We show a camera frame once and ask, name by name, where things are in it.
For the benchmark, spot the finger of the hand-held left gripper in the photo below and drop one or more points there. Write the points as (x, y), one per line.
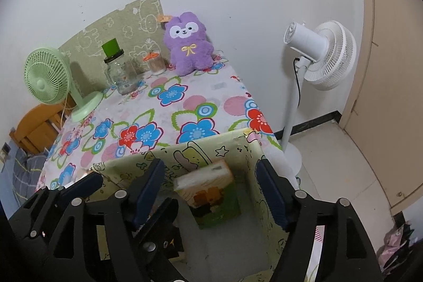
(89, 183)
(162, 216)

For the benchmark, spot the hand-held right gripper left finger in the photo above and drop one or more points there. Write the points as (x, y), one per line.
(148, 196)

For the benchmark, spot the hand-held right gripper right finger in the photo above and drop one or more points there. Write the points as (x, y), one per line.
(271, 196)

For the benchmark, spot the orange white tissue pack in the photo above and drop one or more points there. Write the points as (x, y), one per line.
(205, 183)

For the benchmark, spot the cartoon print storage box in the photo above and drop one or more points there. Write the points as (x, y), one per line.
(231, 150)

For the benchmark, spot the blue plaid bedding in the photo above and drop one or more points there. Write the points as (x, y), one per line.
(23, 173)

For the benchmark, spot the wooden bed headboard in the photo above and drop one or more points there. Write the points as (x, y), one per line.
(36, 126)

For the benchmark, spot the floral tablecloth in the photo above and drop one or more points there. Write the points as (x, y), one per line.
(185, 103)

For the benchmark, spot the glass jar green lid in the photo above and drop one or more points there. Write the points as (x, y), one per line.
(120, 77)

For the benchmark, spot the green desk fan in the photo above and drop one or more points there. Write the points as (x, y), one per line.
(43, 77)

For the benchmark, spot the pink bag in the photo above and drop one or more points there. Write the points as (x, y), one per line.
(393, 235)

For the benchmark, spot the cotton swab jar orange lid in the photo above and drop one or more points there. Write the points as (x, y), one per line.
(156, 65)

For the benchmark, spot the purple plush toy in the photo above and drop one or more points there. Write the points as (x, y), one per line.
(188, 50)

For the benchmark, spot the white standing fan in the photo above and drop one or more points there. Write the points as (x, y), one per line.
(310, 40)

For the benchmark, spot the beige door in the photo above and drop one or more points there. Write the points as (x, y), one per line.
(390, 70)

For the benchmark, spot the green cartoon wall mat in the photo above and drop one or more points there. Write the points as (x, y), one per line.
(109, 27)

